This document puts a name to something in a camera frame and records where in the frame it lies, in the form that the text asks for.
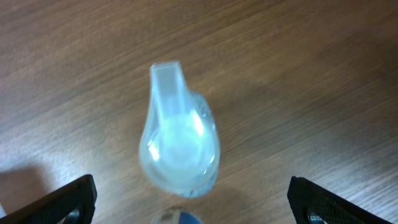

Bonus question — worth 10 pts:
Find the clear spray bottle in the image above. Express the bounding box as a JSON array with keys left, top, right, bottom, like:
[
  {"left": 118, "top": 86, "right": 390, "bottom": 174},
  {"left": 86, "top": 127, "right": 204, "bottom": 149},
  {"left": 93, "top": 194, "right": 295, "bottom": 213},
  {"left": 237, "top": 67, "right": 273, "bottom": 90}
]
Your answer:
[{"left": 139, "top": 60, "right": 221, "bottom": 198}]

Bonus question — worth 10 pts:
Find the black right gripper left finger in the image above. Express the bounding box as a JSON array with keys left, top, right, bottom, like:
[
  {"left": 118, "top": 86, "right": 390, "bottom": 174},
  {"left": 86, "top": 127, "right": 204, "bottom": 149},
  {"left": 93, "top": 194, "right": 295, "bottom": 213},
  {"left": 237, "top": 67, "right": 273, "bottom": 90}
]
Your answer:
[{"left": 1, "top": 174, "right": 97, "bottom": 224}]

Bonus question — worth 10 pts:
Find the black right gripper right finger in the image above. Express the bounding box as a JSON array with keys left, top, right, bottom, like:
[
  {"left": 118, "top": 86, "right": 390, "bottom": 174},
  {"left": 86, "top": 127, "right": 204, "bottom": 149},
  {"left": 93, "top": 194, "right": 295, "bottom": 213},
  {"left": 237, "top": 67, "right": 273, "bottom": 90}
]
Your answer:
[{"left": 287, "top": 176, "right": 391, "bottom": 224}]

